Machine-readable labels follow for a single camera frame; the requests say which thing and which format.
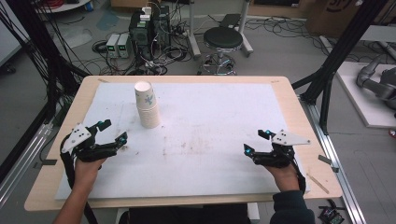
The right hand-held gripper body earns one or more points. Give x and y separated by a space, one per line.
289 138

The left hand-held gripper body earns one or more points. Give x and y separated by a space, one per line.
76 138

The stack of white paper cups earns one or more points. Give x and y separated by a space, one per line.
146 105

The person's left hand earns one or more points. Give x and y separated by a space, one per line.
88 172

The person's right hand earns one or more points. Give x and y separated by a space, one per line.
285 177

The black tape piece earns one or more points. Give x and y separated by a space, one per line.
49 162

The grey tape piece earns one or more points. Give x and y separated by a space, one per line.
325 159

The white foam mat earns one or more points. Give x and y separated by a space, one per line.
202 140

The thin wooden stick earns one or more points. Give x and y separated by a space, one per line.
317 183

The grey bench power supply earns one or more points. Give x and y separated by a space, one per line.
112 45
124 45

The white floor board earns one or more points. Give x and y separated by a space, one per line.
365 99

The small electronic circuit board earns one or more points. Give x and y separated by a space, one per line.
330 215

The person's dark lap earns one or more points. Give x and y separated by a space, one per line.
186 215

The black computer tower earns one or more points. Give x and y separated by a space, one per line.
140 31
162 28

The white stand leg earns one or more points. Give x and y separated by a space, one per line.
246 34
193 34

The black round stool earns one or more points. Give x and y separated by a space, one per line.
222 40

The black foot pedal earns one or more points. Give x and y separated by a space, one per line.
230 20

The blue tape roll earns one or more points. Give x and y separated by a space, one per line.
89 6

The white power adapter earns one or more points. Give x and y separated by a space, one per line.
146 11

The white round table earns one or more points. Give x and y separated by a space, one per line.
62 4

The cardboard box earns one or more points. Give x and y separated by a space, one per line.
334 17

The aluminium floor rail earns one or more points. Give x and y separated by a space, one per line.
21 161
334 174

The black metal frame post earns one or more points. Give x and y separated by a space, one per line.
34 46
339 56

